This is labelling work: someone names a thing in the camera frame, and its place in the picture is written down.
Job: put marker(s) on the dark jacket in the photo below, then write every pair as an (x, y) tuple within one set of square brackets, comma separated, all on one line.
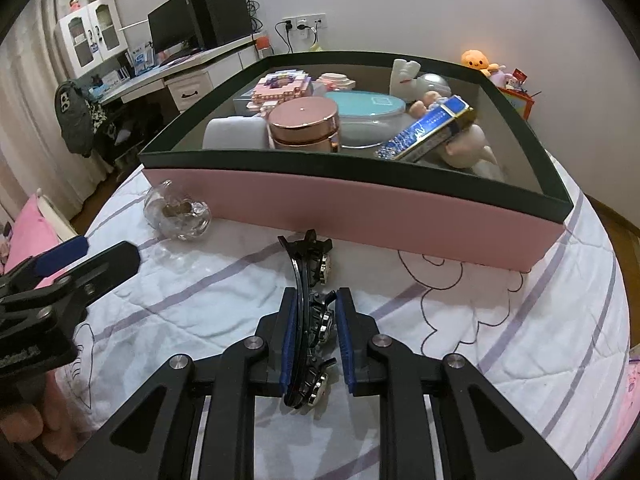
[(75, 120)]

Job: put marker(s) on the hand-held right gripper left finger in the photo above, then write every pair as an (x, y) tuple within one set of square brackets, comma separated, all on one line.
[(287, 345)]

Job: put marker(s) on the black hair clip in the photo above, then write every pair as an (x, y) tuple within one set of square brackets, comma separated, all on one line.
[(320, 265)]

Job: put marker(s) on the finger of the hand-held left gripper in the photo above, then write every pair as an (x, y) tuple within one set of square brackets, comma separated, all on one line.
[(65, 250), (110, 262)]

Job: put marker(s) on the bottle with orange cap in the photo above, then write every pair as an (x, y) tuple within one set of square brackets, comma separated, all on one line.
[(264, 46)]

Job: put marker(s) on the white figurine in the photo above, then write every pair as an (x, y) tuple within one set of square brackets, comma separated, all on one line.
[(402, 77)]

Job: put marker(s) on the pig doll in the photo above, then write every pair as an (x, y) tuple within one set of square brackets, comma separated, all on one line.
[(470, 150)]

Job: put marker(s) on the clear container with teal lid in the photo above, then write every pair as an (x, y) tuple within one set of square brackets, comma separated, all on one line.
[(365, 102)]

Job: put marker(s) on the orange octopus plush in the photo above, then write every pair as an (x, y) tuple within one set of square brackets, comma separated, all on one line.
[(477, 60)]

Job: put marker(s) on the orange storage box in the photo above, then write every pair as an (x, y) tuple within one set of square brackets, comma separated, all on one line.
[(517, 102)]

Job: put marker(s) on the black computer tower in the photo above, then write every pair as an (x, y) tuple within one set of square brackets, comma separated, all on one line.
[(222, 15)]

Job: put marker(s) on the white desk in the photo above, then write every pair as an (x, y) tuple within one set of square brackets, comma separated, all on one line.
[(195, 87)]

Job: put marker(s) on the person's left hand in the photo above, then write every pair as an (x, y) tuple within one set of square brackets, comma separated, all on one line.
[(30, 420)]

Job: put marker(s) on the pink box with dark rim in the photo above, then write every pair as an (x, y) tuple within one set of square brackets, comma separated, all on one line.
[(350, 210)]

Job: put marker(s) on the black computer monitor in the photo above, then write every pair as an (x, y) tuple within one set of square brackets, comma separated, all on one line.
[(170, 25)]

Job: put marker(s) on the pink patterned card pack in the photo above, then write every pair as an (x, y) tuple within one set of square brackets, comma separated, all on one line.
[(282, 87)]

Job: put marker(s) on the long blue box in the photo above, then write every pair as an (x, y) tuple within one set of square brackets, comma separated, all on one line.
[(430, 127)]

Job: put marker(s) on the pink pillow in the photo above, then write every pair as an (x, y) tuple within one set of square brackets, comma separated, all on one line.
[(30, 230)]

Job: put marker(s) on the white wall outlet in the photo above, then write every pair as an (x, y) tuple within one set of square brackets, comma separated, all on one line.
[(302, 22)]

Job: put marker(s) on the blue white box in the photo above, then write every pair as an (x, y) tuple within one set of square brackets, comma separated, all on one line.
[(141, 59)]

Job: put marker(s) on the beige curtain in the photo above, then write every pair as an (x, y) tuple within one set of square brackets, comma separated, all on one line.
[(25, 110)]

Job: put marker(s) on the small doll figure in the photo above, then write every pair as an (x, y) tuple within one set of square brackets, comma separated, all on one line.
[(75, 2)]

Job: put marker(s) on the red card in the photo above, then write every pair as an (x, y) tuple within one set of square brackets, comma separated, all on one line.
[(518, 77)]

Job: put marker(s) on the white striped quilt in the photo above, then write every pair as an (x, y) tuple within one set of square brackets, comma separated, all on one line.
[(475, 360)]

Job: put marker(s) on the white glass door cabinet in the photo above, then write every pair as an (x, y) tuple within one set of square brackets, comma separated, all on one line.
[(82, 15)]

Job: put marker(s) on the purple plush toy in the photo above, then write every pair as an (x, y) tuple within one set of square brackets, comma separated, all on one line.
[(497, 76)]

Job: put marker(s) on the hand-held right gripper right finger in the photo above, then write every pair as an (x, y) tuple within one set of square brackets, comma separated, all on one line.
[(345, 340)]

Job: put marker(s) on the clear glass bottle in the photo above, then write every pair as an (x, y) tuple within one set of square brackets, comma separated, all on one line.
[(175, 215)]

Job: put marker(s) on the pink round jar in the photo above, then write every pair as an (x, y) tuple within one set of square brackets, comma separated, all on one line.
[(305, 125)]

